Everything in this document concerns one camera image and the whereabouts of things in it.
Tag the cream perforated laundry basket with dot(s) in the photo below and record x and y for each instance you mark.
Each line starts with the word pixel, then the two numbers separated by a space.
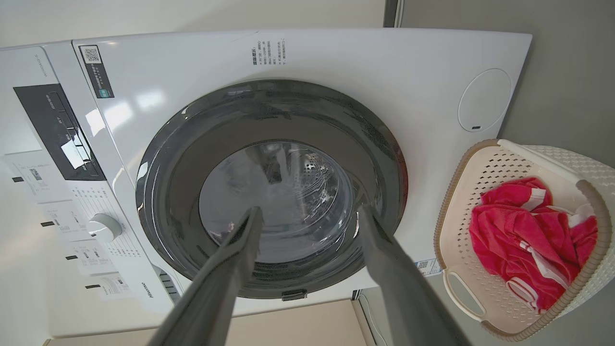
pixel 480 269

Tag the blue energy label sticker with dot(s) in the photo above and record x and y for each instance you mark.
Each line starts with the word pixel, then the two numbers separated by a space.
pixel 427 267

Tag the dark QR code sticker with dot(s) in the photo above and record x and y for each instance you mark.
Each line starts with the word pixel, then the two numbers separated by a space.
pixel 96 72

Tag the white taped paper label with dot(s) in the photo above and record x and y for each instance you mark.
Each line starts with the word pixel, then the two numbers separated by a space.
pixel 65 218
pixel 33 173
pixel 110 287
pixel 91 259

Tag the red garment with white stripes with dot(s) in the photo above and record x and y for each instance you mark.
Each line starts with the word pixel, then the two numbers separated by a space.
pixel 523 240

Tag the round black washing machine door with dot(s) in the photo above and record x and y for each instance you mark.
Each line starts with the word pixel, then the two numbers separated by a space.
pixel 192 144

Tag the printed warning text label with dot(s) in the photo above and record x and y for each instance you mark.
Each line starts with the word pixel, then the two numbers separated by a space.
pixel 269 52

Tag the black control display panel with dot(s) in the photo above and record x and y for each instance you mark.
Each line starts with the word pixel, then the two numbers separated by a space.
pixel 53 125

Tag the round white filter cover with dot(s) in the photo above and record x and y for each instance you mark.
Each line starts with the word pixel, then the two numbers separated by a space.
pixel 484 100

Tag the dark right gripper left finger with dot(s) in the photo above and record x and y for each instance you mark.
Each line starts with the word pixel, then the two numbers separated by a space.
pixel 226 278

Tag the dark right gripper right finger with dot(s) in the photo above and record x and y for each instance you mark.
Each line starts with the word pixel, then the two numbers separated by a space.
pixel 403 298

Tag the white front-load washing machine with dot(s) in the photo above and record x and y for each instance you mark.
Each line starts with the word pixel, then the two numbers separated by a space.
pixel 336 57

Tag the white program selector knob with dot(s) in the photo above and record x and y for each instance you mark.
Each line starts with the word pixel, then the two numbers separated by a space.
pixel 103 227

